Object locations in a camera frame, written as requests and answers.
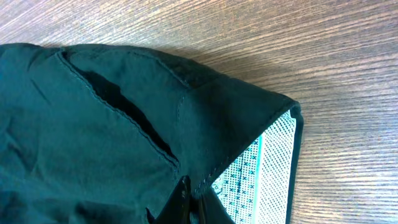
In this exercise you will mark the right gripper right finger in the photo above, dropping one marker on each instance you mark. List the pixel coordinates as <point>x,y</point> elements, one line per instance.
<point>211,210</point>

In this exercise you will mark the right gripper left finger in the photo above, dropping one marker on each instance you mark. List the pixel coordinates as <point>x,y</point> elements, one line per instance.
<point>177,208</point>

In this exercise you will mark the black shorts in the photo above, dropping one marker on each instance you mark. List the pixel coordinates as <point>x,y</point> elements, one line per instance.
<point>102,134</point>

